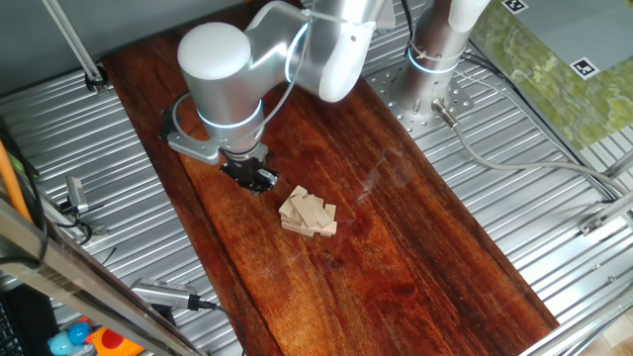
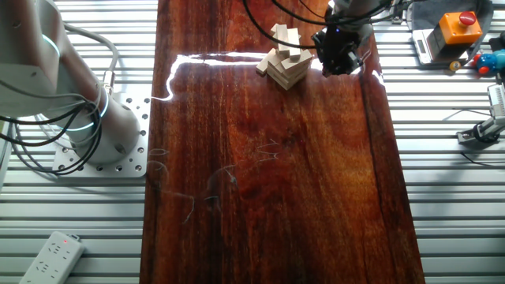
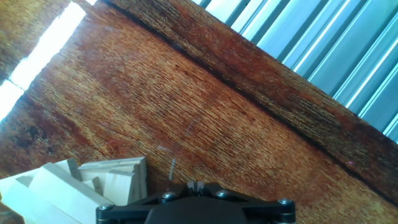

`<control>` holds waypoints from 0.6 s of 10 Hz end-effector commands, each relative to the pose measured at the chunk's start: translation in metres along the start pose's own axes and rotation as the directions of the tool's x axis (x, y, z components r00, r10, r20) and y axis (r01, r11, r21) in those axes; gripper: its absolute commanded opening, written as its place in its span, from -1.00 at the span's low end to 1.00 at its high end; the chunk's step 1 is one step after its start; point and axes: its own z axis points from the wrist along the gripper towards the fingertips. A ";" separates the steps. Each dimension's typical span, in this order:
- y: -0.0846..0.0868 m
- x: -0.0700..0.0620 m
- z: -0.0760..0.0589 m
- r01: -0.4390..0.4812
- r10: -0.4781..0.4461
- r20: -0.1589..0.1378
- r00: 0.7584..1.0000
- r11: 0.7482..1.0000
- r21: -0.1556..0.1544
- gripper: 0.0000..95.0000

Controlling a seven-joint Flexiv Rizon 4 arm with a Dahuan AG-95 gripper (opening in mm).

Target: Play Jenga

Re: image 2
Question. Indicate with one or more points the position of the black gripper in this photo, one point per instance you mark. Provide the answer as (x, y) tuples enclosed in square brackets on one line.
[(337, 43)]

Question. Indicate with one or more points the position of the wooden Jenga block tower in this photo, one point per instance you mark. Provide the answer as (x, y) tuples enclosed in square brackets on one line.
[(290, 59)]

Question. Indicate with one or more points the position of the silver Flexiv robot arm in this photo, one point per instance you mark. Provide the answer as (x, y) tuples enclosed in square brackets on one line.
[(31, 59)]

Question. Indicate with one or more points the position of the black metal clamp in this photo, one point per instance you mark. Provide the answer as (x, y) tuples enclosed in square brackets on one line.
[(397, 13)]

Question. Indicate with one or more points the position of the silver flat device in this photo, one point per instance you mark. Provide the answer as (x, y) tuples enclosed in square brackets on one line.
[(421, 47)]

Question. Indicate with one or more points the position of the small yellow ball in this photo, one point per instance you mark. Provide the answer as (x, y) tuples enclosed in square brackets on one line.
[(455, 66)]

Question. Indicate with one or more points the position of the orange emergency stop box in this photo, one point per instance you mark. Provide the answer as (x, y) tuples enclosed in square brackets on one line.
[(457, 31)]

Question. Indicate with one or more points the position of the brown wooden board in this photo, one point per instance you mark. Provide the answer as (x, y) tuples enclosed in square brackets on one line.
[(276, 197)]

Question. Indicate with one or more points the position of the blue plastic toy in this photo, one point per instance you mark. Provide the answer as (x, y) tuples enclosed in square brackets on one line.
[(489, 62)]

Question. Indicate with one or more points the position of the white power strip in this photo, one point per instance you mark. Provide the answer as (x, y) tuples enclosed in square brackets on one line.
[(51, 260)]

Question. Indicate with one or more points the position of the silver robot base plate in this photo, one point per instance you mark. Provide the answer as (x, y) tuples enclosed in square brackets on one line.
[(145, 159)]

